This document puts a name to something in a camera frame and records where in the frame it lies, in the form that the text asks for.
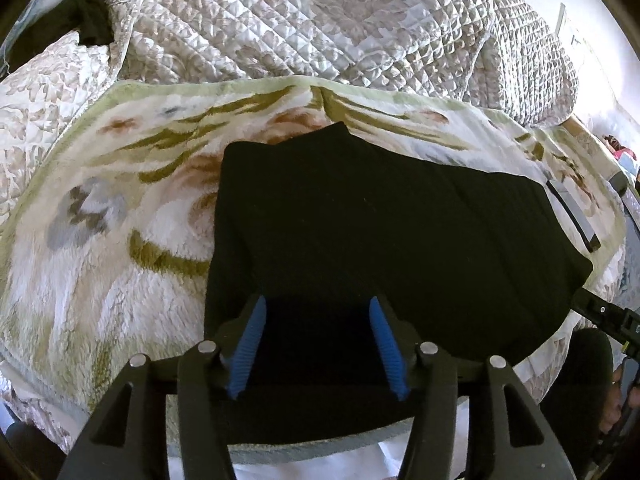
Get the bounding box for quilted floral bedspread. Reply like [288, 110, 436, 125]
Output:
[0, 0, 581, 456]

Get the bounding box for black pants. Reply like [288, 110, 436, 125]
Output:
[204, 121, 594, 448]

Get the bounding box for pink cloth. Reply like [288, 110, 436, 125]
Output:
[602, 135, 640, 162]

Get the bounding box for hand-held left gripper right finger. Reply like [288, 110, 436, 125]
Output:
[369, 295, 576, 480]

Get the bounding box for black garment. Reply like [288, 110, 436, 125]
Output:
[64, 0, 119, 47]

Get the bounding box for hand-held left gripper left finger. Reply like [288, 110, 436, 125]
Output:
[57, 294, 268, 480]

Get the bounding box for floral fleece blanket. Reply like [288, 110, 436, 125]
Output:
[0, 75, 629, 466]

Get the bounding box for person's right hand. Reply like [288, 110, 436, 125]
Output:
[597, 382, 625, 437]

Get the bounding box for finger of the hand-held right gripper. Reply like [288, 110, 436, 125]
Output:
[570, 287, 627, 334]

